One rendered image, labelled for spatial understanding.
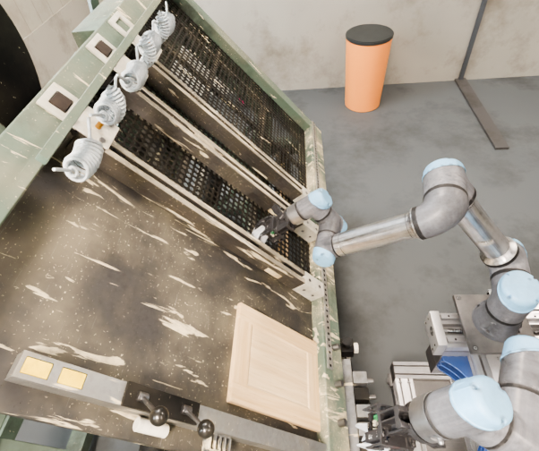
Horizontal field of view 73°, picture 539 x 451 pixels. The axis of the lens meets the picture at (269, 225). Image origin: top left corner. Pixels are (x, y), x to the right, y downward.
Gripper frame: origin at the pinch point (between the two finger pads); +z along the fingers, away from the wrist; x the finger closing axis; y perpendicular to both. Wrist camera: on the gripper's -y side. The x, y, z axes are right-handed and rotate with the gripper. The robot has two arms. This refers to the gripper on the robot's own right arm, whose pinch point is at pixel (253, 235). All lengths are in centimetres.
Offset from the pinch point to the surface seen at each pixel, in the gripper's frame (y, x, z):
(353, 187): -155, 134, 24
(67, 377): 68, -47, -2
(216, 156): -20.4, -27.0, -4.6
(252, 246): 10.9, -4.7, -4.9
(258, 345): 42.6, 6.8, 0.7
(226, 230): 11.1, -16.8, -4.9
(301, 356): 39.2, 28.7, 0.7
